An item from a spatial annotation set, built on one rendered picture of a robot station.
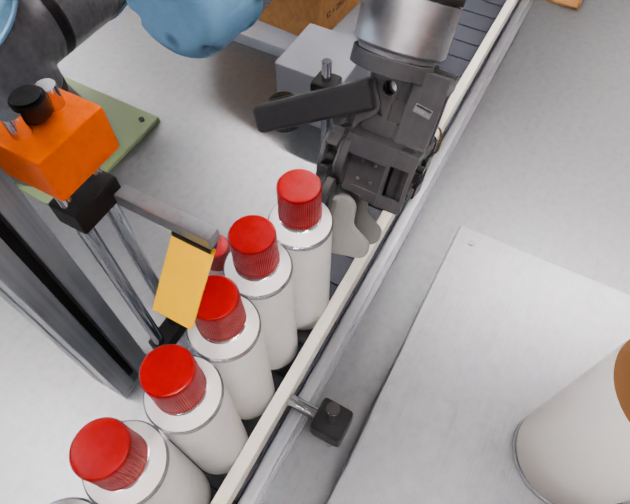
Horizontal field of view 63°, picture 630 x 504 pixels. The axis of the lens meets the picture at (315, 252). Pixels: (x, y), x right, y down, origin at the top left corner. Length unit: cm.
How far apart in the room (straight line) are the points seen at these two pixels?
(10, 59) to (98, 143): 40
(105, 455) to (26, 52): 49
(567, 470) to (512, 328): 17
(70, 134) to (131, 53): 68
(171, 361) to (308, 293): 18
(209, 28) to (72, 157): 11
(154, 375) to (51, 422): 31
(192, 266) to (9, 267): 12
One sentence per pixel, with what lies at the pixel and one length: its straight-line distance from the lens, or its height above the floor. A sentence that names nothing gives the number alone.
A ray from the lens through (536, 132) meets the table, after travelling 83.
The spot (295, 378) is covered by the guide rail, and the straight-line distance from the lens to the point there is 48.
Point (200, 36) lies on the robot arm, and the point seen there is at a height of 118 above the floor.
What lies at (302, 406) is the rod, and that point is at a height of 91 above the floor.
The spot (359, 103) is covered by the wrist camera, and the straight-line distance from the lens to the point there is 43.
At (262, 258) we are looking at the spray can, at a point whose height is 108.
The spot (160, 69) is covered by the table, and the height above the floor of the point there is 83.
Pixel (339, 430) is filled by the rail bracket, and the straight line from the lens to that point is 47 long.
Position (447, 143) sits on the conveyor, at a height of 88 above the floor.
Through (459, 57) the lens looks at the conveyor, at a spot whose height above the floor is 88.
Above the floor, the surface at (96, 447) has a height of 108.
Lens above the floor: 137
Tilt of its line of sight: 58 degrees down
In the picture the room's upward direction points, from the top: straight up
